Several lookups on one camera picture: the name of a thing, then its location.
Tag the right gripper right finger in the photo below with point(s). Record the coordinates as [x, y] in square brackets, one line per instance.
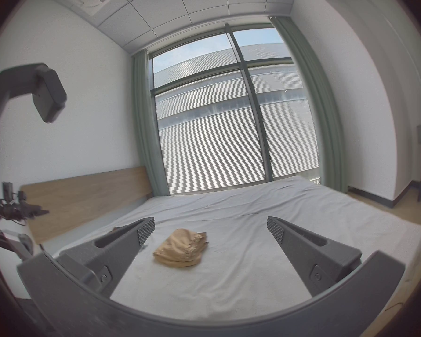
[319, 262]

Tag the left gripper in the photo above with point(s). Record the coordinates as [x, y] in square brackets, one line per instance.
[14, 212]

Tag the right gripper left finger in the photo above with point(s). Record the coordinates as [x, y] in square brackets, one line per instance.
[105, 262]

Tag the mustard yellow shorts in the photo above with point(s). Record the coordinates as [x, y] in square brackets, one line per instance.
[179, 247]

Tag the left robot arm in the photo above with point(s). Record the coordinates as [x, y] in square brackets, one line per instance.
[24, 246]

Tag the bed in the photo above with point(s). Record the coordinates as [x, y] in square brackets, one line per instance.
[249, 216]

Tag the window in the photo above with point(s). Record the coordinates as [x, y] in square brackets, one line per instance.
[210, 135]

